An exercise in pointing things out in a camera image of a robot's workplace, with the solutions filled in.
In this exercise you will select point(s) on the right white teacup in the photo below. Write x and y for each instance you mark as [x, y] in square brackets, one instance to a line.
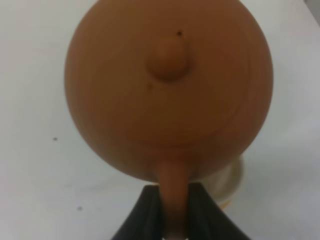
[225, 182]

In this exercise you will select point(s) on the right orange round coaster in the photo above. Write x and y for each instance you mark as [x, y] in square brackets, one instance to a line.
[223, 203]

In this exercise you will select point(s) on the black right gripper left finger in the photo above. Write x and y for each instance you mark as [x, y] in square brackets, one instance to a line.
[145, 221]

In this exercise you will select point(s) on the brown clay teapot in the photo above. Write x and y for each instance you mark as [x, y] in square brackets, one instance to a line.
[168, 91]

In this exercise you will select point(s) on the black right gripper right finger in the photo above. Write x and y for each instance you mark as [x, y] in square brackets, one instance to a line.
[206, 220]

